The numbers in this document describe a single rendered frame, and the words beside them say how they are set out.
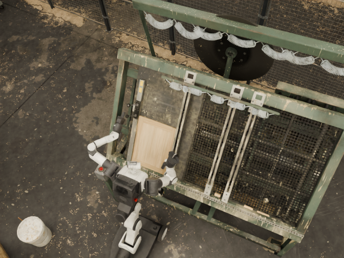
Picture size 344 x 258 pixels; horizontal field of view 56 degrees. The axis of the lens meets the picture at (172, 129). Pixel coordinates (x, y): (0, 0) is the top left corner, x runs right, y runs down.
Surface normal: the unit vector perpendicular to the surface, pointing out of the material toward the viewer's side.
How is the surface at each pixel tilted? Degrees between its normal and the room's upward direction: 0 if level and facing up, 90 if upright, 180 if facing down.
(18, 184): 0
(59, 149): 0
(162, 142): 55
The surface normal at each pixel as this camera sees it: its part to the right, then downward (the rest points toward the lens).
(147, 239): -0.05, -0.54
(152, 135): -0.37, 0.33
